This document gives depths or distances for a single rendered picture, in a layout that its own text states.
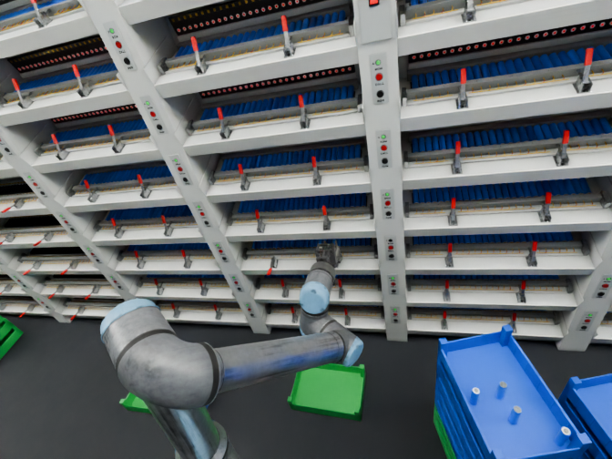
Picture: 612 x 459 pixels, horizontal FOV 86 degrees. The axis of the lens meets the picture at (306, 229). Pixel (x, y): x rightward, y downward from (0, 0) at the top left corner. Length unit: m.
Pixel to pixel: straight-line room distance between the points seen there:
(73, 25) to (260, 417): 1.54
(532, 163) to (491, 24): 0.41
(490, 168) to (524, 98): 0.20
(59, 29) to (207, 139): 0.49
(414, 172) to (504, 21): 0.42
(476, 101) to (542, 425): 0.82
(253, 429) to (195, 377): 1.00
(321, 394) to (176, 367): 1.04
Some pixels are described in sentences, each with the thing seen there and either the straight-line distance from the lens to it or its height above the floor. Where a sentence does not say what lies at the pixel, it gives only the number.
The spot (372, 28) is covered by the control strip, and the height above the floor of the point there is 1.31.
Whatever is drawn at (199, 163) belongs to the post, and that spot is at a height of 0.99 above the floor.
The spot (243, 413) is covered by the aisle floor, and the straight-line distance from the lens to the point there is 1.68.
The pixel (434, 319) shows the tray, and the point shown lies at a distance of 1.65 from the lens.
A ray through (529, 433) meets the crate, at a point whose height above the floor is 0.48.
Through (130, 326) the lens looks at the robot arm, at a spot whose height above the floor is 0.99.
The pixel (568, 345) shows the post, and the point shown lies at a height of 0.04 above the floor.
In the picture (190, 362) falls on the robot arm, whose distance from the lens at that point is 0.66.
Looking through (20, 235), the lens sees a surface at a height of 0.70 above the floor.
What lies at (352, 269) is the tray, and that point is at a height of 0.49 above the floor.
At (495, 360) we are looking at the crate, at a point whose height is 0.48.
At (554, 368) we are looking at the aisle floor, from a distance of 1.76.
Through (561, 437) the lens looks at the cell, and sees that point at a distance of 1.03.
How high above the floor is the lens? 1.44
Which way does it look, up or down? 37 degrees down
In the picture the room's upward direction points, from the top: 15 degrees counter-clockwise
